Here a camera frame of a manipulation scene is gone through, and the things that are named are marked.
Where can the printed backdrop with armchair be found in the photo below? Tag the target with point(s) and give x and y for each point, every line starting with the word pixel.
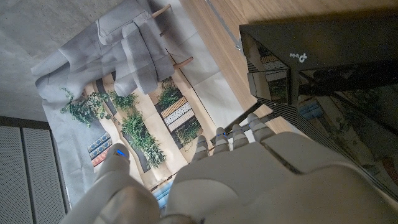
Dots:
pixel 133 81

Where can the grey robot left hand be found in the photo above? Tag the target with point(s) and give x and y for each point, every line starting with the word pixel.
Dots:
pixel 264 186

